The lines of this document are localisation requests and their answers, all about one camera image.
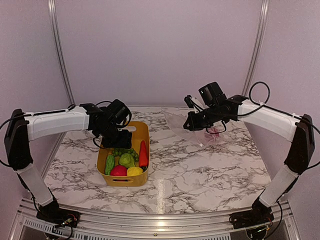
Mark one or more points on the green toy bitter gourd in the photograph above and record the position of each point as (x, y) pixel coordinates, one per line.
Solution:
(109, 164)

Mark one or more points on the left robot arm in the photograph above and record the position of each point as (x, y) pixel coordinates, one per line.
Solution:
(108, 122)

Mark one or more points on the yellow toy lemon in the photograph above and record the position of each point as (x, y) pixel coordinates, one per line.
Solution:
(134, 171)

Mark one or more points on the left aluminium frame post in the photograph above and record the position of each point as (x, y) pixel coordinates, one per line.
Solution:
(59, 50)

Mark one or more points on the yellow plastic basket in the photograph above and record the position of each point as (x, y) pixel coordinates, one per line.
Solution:
(141, 133)

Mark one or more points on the red toy tomato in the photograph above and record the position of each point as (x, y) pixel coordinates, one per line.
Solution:
(211, 135)

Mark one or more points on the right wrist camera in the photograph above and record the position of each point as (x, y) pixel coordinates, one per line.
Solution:
(212, 95)

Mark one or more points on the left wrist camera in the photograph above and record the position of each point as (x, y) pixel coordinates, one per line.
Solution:
(120, 113)

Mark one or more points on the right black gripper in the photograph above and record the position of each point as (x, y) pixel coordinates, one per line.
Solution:
(194, 125)

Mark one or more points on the right aluminium frame post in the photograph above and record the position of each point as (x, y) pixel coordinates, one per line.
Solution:
(258, 42)

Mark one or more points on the aluminium frame post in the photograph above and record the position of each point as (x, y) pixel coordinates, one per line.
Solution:
(258, 42)
(59, 50)

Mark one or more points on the clear zip top bag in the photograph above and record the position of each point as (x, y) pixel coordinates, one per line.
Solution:
(175, 119)

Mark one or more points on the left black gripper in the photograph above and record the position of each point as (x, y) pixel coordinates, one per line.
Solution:
(125, 142)

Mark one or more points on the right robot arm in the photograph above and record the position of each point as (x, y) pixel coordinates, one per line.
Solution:
(298, 130)

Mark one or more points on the red toy apple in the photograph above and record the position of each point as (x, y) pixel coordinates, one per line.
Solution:
(119, 171)

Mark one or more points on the front aluminium rail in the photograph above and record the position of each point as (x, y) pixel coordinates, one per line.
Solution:
(108, 225)

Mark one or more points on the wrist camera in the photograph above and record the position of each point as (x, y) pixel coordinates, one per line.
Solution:
(120, 113)
(212, 95)

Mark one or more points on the green toy grapes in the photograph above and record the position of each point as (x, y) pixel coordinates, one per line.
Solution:
(118, 152)

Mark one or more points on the orange toy carrot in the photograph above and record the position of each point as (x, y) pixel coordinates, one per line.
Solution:
(143, 155)

